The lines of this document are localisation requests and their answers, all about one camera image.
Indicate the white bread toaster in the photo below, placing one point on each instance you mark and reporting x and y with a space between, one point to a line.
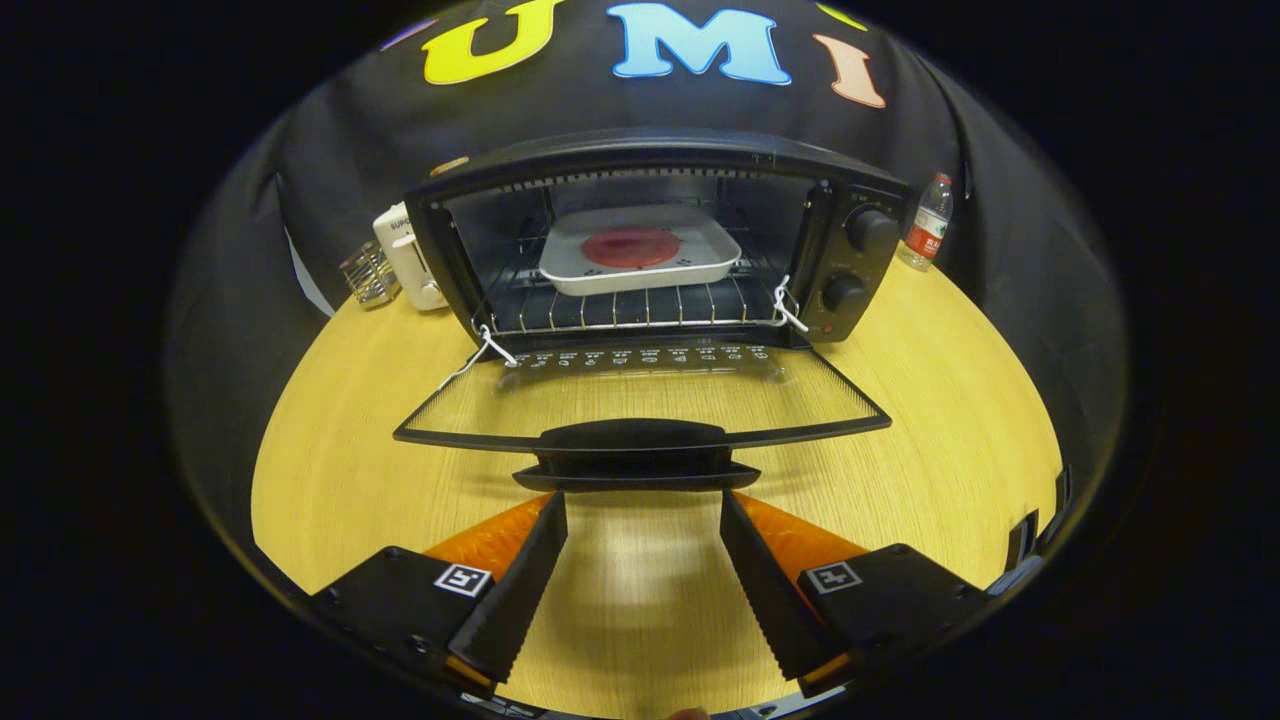
405 260

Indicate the clear water bottle red label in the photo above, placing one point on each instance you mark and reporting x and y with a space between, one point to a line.
927 225

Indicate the brown bread slice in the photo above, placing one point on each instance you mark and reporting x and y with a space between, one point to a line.
450 166

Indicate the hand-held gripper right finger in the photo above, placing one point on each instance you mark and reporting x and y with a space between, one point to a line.
765 600

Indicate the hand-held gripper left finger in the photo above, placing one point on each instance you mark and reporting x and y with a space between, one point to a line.
520 600

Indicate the glass toaster oven door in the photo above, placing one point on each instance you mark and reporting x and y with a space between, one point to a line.
630 440

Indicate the pink round food slice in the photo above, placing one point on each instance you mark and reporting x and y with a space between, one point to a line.
630 247

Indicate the black toaster oven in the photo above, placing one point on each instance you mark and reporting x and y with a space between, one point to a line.
640 150

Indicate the white square plate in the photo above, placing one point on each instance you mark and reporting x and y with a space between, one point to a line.
640 280

